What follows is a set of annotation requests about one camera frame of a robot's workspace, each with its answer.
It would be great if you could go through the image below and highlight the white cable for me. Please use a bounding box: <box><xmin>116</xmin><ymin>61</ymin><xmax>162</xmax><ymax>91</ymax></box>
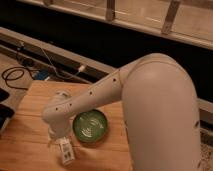
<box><xmin>39</xmin><ymin>46</ymin><xmax>87</xmax><ymax>80</ymax></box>

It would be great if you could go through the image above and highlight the black object at left edge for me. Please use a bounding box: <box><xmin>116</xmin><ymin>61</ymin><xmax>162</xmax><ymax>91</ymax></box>
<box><xmin>0</xmin><ymin>88</ymin><xmax>14</xmax><ymax>134</ymax></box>

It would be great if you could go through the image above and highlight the blue box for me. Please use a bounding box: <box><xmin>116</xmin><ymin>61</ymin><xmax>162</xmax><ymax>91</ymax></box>
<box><xmin>34</xmin><ymin>70</ymin><xmax>49</xmax><ymax>80</ymax></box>

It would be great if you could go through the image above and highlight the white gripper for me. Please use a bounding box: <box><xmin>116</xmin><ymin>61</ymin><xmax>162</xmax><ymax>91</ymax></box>
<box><xmin>48</xmin><ymin>124</ymin><xmax>71</xmax><ymax>144</ymax></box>

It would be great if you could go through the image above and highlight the black cable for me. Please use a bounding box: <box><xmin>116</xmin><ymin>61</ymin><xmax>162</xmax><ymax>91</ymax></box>
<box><xmin>1</xmin><ymin>65</ymin><xmax>37</xmax><ymax>90</ymax></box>

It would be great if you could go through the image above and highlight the green ceramic bowl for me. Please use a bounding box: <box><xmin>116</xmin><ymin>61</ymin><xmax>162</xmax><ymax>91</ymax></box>
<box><xmin>72</xmin><ymin>109</ymin><xmax>108</xmax><ymax>143</ymax></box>

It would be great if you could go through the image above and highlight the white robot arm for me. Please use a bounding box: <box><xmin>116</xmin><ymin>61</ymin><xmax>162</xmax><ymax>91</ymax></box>
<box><xmin>42</xmin><ymin>53</ymin><xmax>202</xmax><ymax>171</ymax></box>

